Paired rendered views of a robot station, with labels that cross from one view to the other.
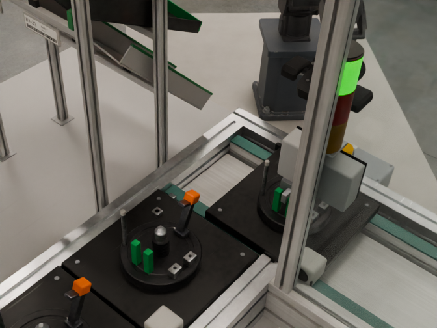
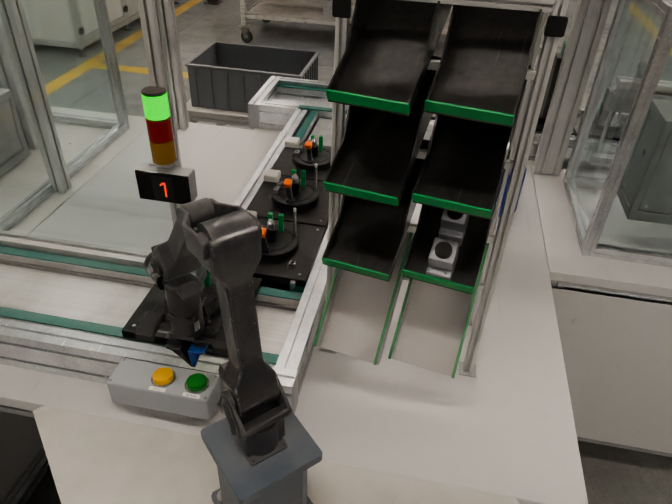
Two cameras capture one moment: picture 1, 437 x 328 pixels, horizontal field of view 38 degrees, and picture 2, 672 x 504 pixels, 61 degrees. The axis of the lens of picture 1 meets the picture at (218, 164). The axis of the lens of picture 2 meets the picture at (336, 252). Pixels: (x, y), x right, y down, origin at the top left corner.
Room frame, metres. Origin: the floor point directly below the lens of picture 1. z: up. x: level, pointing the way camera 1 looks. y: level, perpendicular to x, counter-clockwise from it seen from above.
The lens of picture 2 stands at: (1.83, -0.31, 1.85)
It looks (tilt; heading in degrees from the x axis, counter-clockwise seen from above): 36 degrees down; 153
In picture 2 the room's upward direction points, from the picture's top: 3 degrees clockwise
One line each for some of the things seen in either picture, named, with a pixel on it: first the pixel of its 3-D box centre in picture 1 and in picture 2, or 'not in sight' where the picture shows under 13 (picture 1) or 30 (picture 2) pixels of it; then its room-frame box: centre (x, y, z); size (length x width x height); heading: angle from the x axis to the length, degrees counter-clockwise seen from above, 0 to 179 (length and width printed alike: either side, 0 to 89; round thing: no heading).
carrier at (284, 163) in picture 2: not in sight; (313, 148); (0.29, 0.38, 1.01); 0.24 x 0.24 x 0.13; 53
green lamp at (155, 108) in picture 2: not in sight; (155, 104); (0.68, -0.15, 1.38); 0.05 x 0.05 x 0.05
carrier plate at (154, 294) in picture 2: (293, 210); (196, 305); (0.83, -0.15, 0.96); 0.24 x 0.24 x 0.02; 53
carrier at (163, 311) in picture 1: (160, 242); (271, 231); (0.68, 0.09, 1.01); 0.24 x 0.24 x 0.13; 53
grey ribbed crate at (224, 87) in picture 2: not in sight; (256, 78); (-1.13, 0.66, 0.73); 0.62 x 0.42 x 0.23; 53
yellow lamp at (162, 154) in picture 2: not in sight; (163, 149); (0.68, -0.15, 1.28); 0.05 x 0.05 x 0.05
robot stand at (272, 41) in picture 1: (289, 69); (263, 477); (1.30, -0.16, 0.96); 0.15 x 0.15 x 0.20; 9
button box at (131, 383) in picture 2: not in sight; (165, 387); (1.01, -0.26, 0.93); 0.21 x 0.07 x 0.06; 53
